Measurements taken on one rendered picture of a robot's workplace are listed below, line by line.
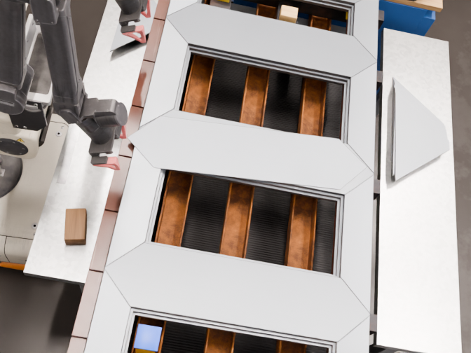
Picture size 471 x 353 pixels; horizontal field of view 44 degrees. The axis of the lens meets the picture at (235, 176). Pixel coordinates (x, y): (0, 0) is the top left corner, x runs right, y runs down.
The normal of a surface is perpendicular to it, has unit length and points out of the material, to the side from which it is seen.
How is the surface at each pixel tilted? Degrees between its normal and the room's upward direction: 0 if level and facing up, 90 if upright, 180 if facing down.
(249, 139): 0
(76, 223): 0
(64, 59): 90
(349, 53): 0
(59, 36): 90
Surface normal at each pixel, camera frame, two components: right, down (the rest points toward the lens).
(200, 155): 0.15, -0.43
